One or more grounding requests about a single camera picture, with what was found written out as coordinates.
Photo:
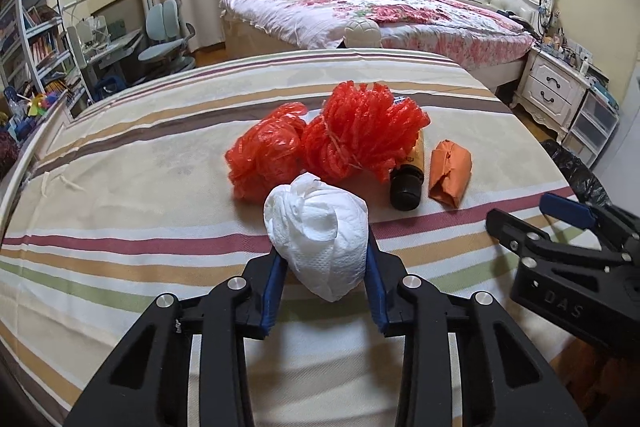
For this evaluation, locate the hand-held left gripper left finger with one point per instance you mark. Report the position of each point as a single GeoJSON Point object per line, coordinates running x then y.
{"type": "Point", "coordinates": [272, 289]}

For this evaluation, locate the white nightstand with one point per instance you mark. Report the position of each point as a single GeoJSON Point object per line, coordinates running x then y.
{"type": "Point", "coordinates": [547, 87]}

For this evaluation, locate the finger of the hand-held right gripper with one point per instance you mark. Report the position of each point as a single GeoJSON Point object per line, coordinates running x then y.
{"type": "Point", "coordinates": [567, 208]}
{"type": "Point", "coordinates": [515, 234]}

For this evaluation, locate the cluster of small bottles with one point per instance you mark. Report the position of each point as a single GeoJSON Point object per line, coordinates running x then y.
{"type": "Point", "coordinates": [565, 47]}

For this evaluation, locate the orange folded cloth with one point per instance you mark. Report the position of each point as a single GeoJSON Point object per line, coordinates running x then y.
{"type": "Point", "coordinates": [450, 172]}

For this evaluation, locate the striped tablecloth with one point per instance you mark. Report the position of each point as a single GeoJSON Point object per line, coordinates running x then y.
{"type": "Point", "coordinates": [150, 157]}

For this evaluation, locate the white tissue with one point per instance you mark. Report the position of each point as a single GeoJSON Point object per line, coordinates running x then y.
{"type": "Point", "coordinates": [315, 237]}

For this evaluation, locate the white bookshelf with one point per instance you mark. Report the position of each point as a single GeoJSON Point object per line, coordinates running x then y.
{"type": "Point", "coordinates": [35, 32]}

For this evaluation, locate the red plastic mesh pompom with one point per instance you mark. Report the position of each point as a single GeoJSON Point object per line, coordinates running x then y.
{"type": "Point", "coordinates": [365, 127]}

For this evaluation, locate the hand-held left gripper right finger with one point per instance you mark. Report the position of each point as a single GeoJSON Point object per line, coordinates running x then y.
{"type": "Point", "coordinates": [376, 294]}

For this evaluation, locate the brown bottle with black cap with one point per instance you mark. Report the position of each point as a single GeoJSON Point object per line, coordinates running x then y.
{"type": "Point", "coordinates": [407, 187]}

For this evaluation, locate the clear plastic drawer unit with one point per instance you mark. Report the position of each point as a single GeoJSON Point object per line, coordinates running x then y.
{"type": "Point", "coordinates": [595, 122]}

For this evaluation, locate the black trash bag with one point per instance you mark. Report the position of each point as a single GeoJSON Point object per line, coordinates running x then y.
{"type": "Point", "coordinates": [575, 172]}

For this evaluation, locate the grey-blue desk chair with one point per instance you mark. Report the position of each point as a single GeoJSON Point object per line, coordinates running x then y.
{"type": "Point", "coordinates": [165, 37]}

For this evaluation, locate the floral blanket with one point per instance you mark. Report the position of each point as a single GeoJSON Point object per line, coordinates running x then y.
{"type": "Point", "coordinates": [350, 7]}

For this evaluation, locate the red plastic bag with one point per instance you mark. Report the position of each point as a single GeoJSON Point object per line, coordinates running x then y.
{"type": "Point", "coordinates": [265, 152]}

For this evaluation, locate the colourful toy pinwheel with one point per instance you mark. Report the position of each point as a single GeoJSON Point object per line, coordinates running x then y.
{"type": "Point", "coordinates": [36, 107]}

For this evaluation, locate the study desk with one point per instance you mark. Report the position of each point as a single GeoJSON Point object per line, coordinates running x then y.
{"type": "Point", "coordinates": [110, 47]}

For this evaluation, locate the teal book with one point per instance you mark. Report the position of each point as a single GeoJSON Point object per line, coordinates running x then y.
{"type": "Point", "coordinates": [607, 94]}

